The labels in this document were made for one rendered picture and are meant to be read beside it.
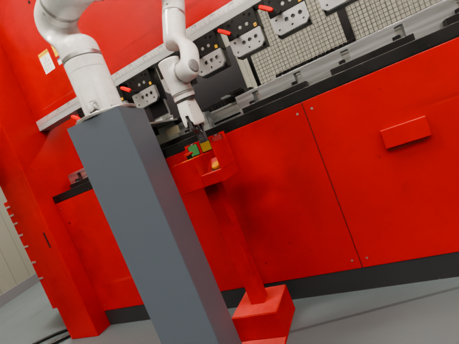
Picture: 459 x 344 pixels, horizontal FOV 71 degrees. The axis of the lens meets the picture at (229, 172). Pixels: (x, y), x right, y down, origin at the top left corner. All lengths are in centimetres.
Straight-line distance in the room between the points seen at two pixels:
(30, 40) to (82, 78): 126
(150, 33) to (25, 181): 111
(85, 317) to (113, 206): 134
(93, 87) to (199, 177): 49
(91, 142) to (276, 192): 78
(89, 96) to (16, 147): 121
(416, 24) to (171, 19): 90
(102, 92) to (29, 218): 135
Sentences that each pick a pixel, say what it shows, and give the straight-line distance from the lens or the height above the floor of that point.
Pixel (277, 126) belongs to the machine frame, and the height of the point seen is 77.
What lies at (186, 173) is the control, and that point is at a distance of 127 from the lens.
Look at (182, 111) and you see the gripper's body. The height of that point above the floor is 96.
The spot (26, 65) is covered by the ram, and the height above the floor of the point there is 166.
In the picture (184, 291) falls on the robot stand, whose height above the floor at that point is 42.
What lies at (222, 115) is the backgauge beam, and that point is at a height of 94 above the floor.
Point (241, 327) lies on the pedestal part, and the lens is 145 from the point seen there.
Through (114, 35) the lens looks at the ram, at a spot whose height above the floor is 151.
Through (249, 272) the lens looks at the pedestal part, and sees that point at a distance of 138.
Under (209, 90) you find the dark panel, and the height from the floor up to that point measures 115.
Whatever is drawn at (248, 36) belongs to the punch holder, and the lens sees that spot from 151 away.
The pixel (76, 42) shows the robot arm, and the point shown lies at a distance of 111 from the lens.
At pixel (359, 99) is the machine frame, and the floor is 76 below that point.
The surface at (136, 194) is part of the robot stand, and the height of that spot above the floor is 74.
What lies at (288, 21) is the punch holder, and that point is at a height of 115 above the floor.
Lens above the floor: 79
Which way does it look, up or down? 5 degrees down
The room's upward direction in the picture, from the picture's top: 22 degrees counter-clockwise
